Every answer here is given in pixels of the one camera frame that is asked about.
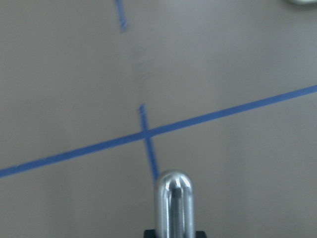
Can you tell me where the cream bear serving tray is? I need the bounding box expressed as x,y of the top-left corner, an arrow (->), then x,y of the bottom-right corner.
287,0 -> 317,5

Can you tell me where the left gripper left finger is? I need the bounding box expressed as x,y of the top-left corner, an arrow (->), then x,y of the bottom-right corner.
144,230 -> 156,238

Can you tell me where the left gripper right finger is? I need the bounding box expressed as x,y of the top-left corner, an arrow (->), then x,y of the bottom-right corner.
196,231 -> 207,238

